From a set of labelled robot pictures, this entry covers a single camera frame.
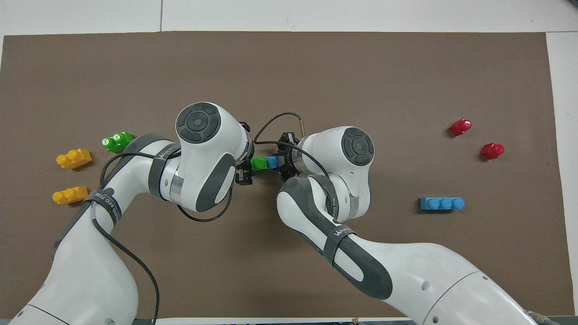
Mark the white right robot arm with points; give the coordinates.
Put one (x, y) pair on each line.
(429, 275)

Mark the blue three-stud block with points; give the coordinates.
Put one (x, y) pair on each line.
(272, 162)
(441, 204)

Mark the red single-stud block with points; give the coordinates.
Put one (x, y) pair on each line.
(459, 127)
(491, 151)

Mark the yellow two-stud block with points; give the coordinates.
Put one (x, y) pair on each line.
(70, 195)
(76, 159)

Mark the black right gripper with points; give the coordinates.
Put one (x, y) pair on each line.
(286, 161)

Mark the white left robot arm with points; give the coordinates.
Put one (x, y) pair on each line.
(90, 271)

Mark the plain green two-stud block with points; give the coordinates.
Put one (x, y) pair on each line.
(258, 163)

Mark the brown table mat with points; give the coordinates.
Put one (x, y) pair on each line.
(289, 67)

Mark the green block with white stickers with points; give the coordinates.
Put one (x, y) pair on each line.
(115, 141)

